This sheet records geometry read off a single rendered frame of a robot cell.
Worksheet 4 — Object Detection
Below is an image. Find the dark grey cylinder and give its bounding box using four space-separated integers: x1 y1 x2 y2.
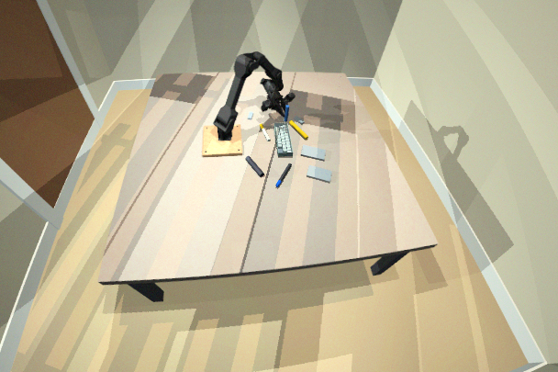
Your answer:
245 156 264 177

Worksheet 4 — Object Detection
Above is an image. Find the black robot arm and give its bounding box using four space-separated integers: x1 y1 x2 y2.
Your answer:
213 51 284 141

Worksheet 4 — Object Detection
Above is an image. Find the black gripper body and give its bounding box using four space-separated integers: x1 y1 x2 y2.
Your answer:
261 87 296 111

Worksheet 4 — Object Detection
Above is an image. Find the black pen with blue tip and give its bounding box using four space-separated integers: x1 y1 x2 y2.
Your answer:
276 163 292 187

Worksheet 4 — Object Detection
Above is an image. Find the yellow cylinder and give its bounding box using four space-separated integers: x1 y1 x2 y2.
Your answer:
289 120 308 140

